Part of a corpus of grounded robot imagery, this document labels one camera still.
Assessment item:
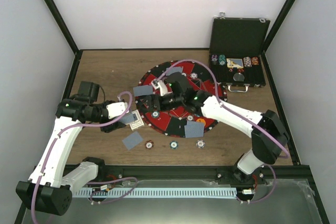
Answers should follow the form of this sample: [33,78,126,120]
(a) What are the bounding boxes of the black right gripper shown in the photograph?
[138,92,185,112]

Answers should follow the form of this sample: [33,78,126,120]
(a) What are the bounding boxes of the dealt card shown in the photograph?
[184,121,204,138]
[133,85,153,97]
[165,67,183,76]
[122,131,143,150]

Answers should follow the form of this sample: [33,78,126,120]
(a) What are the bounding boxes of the red brown chip stack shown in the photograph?
[145,141,154,149]

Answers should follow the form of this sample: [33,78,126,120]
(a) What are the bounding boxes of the teal chip stack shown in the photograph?
[218,55,226,66]
[170,141,178,150]

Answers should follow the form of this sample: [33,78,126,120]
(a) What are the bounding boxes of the blue white chip stack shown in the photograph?
[196,140,205,148]

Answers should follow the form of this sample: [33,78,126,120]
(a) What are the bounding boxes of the playing card deck with box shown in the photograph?
[119,113,137,125]

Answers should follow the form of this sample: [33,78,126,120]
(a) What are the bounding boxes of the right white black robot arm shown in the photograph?
[136,72,289,184]

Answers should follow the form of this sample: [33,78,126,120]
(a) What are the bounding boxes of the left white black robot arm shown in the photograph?
[16,81,132,216]

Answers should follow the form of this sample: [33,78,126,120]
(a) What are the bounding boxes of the round red black poker mat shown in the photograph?
[135,61,218,138]

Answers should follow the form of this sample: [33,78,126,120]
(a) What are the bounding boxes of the white playing card box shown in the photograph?
[129,110,144,131]

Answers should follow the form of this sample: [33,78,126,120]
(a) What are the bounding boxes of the orange big blind button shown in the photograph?
[196,118,206,125]

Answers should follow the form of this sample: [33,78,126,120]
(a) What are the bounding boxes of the purple chip stack in case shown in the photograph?
[211,55,218,65]

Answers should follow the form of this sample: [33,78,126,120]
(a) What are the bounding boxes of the teal chip stack in case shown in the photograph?
[218,55,226,66]

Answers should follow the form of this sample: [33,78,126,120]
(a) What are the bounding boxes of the card deck in case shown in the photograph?
[227,58,244,69]

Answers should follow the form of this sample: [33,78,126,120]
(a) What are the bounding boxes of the red dice in case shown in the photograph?
[229,68,245,73]

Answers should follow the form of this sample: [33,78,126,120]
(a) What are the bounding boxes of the white chip stack in case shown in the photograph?
[243,57,252,68]

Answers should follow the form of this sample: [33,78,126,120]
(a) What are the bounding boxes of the black poker chip case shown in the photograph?
[208,12,270,92]

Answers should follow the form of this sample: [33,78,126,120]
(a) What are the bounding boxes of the orange chip stack in case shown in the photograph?
[251,57,259,66]

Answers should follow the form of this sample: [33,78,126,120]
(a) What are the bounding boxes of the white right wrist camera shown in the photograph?
[151,79,169,97]

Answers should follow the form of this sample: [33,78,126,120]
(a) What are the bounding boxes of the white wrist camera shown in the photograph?
[151,79,169,97]
[106,102,129,119]

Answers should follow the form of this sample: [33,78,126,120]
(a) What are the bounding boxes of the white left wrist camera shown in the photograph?
[106,102,129,119]

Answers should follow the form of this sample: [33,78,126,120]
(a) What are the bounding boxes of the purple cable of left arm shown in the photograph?
[30,90,138,224]

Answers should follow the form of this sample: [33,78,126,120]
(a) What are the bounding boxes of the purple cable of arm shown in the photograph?
[156,59,291,204]
[30,90,138,224]

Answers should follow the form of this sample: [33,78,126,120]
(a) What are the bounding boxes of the light blue slotted cable duct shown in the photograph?
[73,188,237,199]

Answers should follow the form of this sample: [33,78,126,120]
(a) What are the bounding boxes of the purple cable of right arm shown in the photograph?
[156,59,291,204]

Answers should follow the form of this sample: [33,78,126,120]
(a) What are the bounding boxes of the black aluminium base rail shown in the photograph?
[101,165,312,185]

